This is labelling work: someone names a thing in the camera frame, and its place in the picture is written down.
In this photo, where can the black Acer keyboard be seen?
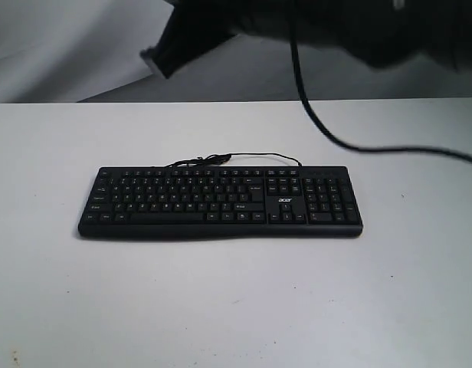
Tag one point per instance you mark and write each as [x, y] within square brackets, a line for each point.
[221, 202]

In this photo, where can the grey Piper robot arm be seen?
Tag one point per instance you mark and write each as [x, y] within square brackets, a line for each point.
[380, 34]

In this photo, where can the grey backdrop cloth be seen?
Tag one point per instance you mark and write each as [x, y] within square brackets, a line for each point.
[73, 51]

